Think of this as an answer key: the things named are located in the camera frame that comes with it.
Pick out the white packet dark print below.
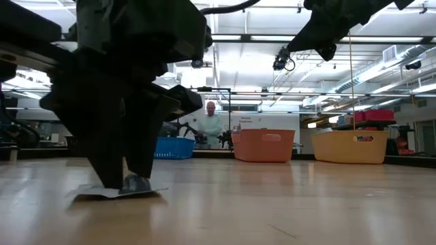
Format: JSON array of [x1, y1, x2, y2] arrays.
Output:
[[66, 173, 170, 199]]

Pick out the blue plastic bin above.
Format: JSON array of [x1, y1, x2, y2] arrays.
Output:
[[155, 136, 196, 161]]

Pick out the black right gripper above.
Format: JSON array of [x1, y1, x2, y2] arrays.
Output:
[[287, 0, 416, 62]]

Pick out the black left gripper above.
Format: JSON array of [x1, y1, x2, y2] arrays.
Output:
[[0, 40, 204, 190]]

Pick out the wall shelf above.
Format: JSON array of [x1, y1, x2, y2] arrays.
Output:
[[332, 119, 398, 132]]

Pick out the yellow plastic bin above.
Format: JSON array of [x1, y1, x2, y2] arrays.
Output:
[[310, 130, 389, 165]]

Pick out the orange plastic bin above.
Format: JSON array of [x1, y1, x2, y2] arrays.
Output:
[[231, 128, 296, 163]]

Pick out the black frame stand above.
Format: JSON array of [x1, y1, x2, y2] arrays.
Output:
[[196, 86, 232, 150]]

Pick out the person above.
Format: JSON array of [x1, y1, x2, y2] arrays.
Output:
[[197, 101, 223, 150]]

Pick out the silver ceiling air duct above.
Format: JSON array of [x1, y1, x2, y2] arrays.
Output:
[[335, 44, 430, 95]]

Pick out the black crossbar with lights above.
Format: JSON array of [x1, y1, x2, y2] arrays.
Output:
[[211, 33, 436, 45]]

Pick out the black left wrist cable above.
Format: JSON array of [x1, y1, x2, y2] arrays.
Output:
[[200, 0, 262, 15]]

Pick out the red storage boxes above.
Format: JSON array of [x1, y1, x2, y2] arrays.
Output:
[[354, 108, 395, 123]]

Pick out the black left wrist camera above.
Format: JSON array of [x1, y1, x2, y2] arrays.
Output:
[[76, 0, 213, 65]]

